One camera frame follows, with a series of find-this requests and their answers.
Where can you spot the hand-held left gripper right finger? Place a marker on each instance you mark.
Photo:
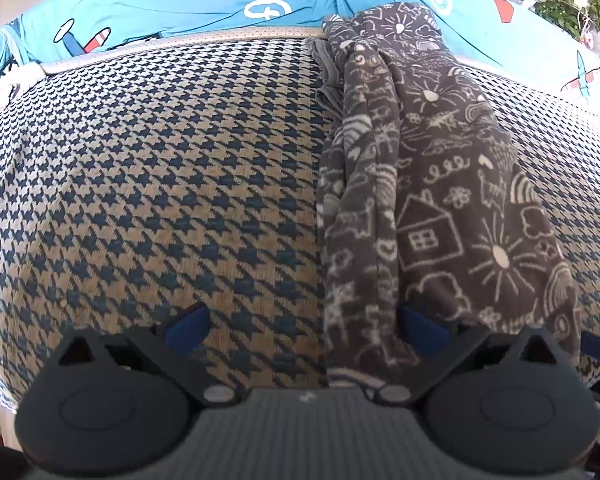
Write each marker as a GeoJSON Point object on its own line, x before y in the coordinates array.
{"type": "Point", "coordinates": [422, 330]}

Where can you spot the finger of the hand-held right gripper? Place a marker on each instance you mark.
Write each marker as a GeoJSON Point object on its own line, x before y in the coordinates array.
{"type": "Point", "coordinates": [595, 347]}

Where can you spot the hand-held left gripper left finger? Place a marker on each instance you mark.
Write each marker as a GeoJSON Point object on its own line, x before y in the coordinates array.
{"type": "Point", "coordinates": [187, 325]}

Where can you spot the grey doodle-print fleece jacket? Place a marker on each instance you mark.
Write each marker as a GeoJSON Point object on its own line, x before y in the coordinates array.
{"type": "Point", "coordinates": [430, 160]}

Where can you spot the houndstooth sofa seat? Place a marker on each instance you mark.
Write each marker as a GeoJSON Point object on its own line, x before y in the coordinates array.
{"type": "Point", "coordinates": [155, 185]}

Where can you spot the white knitted cloth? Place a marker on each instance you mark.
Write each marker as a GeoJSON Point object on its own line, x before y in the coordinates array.
{"type": "Point", "coordinates": [7, 87]}

